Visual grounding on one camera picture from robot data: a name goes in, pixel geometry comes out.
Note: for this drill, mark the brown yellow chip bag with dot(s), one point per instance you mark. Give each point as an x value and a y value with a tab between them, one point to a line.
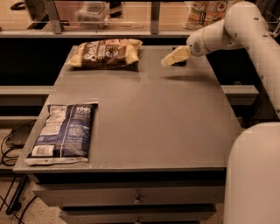
106	54

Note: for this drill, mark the grey metal shelf rail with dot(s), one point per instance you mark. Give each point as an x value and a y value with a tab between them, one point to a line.
56	18

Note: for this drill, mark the blue chip bag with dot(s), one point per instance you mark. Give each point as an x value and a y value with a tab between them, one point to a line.
65	137

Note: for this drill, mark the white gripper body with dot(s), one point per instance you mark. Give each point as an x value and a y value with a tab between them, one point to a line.
196	45

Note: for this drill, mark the colourful snack bag on shelf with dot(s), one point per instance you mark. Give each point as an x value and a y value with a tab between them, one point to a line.
204	13

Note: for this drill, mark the clear plastic container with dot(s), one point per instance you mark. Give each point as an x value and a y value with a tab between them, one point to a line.
92	15

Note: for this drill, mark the metal drawer knob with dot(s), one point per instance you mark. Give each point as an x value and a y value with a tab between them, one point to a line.
138	199

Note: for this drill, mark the grey cabinet with drawers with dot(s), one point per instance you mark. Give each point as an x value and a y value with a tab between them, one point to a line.
162	132

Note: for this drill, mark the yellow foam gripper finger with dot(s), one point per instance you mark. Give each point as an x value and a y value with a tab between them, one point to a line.
179	54

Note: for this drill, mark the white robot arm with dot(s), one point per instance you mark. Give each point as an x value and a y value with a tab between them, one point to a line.
252	189

